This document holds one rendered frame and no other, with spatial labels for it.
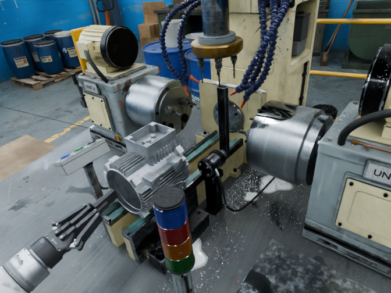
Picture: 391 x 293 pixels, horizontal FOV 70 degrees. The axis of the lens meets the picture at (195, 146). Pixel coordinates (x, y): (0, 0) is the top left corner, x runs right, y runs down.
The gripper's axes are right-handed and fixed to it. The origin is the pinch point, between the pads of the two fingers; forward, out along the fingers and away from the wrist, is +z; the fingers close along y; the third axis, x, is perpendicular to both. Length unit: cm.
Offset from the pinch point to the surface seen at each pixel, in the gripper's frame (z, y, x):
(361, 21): 261, -4, 36
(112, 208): 2.6, 6.3, 10.6
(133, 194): 9.8, 3.3, 9.1
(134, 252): -2.4, -6.8, 17.1
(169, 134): 24.5, -5.1, -8.0
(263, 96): 64, -15, -1
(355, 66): 435, 27, 160
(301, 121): 48, -35, -6
